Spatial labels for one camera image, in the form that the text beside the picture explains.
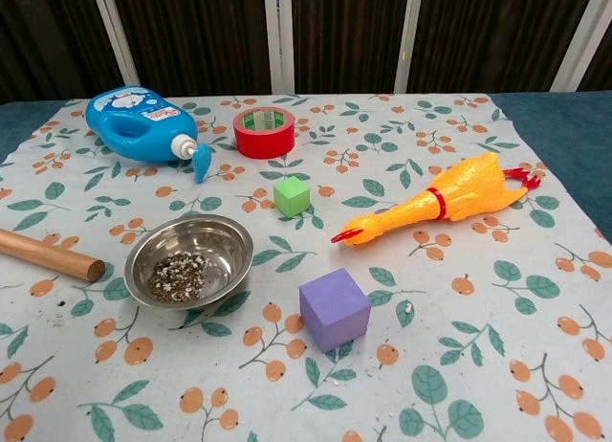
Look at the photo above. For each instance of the wooden rolling pin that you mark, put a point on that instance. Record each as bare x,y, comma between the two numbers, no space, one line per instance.
48,255

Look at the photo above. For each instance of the stainless steel bowl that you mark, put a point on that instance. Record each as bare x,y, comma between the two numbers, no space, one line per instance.
225,243

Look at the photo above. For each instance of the green foam cube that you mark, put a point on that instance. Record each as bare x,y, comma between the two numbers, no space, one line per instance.
290,195

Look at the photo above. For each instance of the red tape roll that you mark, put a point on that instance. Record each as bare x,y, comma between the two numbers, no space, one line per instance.
265,140

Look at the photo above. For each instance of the purple foam cube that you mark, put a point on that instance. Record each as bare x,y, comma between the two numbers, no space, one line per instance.
334,308

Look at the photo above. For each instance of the floral print tablecloth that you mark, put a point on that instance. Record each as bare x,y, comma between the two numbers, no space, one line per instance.
430,293

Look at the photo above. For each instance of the yellow rubber chicken toy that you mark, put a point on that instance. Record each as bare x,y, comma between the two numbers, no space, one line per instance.
468,188

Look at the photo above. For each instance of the blue detergent bottle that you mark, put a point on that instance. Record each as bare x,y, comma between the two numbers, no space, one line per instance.
143,112

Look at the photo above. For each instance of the dark folding screen white frame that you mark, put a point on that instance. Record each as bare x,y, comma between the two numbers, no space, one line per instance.
205,35

